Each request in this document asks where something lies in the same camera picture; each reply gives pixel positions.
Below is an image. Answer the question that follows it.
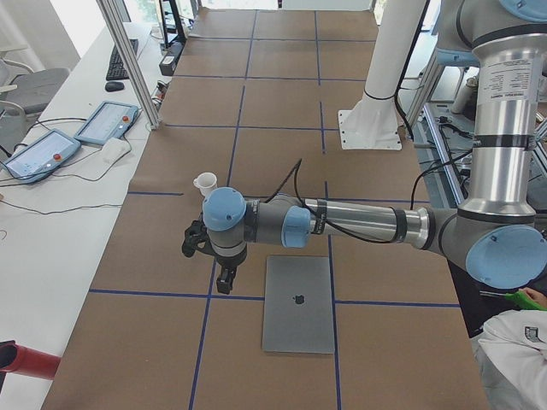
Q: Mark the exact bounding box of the working arm black gripper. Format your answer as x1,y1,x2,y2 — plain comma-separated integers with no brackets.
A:
215,245,247,295

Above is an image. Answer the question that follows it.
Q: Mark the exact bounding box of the white mug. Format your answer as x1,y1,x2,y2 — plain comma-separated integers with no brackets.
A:
193,172,218,198

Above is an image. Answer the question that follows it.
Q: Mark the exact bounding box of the working silver robot arm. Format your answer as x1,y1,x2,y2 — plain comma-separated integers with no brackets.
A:
200,1,546,294

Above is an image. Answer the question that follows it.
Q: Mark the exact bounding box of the grey closed laptop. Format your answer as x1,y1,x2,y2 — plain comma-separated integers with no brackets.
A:
262,255,334,354

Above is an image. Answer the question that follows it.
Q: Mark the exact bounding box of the white cloth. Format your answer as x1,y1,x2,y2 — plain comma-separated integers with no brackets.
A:
101,138,131,165

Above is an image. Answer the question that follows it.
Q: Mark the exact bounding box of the far blue teach pendant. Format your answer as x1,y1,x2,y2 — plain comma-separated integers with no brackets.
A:
74,101,139,145

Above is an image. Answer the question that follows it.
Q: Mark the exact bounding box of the blue teach pendant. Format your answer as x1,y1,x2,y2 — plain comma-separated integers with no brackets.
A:
74,101,139,145
2,129,81,184

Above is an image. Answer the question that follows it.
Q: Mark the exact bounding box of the red bottle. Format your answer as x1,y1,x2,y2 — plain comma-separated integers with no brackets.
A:
1,340,62,380

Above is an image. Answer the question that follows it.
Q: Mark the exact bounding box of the black box device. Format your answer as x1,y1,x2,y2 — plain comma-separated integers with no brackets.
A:
159,41,185,76

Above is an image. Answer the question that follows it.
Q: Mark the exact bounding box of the black computer mouse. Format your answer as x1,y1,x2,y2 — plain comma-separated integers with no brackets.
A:
104,80,125,92

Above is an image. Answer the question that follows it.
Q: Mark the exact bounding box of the near blue teach pendant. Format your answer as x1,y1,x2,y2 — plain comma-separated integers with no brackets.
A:
2,129,81,184

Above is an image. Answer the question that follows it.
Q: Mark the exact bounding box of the black keyboard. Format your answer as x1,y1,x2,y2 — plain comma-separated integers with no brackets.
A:
105,46,129,81

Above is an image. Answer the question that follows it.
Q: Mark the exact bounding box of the grey office chair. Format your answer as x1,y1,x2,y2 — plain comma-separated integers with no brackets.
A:
1,44,70,138

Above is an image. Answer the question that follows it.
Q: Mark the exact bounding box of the seated person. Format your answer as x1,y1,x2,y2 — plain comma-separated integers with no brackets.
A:
471,308,546,409

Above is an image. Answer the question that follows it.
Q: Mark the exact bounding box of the working arm black cable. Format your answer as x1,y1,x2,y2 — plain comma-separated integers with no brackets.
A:
262,157,403,245

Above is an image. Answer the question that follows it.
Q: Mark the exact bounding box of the aluminium frame post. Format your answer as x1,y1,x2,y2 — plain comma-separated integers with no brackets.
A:
97,0,161,130

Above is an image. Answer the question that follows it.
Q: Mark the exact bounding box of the white pedestal column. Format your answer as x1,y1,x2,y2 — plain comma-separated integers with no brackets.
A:
338,0,428,150

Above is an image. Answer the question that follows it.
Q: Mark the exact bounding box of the green handled tool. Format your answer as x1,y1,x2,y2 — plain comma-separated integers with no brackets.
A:
479,290,546,311

